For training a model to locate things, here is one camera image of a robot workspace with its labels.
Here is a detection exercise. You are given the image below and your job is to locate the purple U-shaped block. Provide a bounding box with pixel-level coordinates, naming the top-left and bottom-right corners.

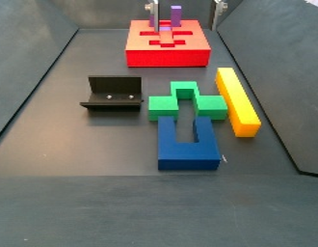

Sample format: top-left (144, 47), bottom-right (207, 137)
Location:
top-left (158, 6), bottom-right (183, 31)

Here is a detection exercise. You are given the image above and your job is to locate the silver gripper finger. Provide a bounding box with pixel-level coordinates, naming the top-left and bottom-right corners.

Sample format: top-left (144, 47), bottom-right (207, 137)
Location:
top-left (145, 0), bottom-right (158, 32)
top-left (211, 0), bottom-right (228, 30)

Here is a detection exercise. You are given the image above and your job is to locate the yellow long bar block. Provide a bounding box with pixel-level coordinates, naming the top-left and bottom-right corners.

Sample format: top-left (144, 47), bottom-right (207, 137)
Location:
top-left (215, 68), bottom-right (261, 138)

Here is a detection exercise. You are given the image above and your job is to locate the red slotted base block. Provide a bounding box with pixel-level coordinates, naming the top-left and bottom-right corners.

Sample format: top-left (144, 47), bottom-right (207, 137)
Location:
top-left (124, 20), bottom-right (211, 68)

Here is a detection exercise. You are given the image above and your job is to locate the green stepped block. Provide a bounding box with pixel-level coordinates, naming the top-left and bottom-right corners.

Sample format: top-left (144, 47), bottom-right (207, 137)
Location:
top-left (148, 81), bottom-right (228, 121)

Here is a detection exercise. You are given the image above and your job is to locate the black angle bracket fixture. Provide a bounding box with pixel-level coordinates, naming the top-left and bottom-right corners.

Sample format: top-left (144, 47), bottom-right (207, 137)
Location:
top-left (80, 75), bottom-right (142, 111)

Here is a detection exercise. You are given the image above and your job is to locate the blue U-shaped block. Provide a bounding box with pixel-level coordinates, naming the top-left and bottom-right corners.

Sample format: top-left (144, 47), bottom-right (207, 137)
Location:
top-left (158, 117), bottom-right (221, 170)

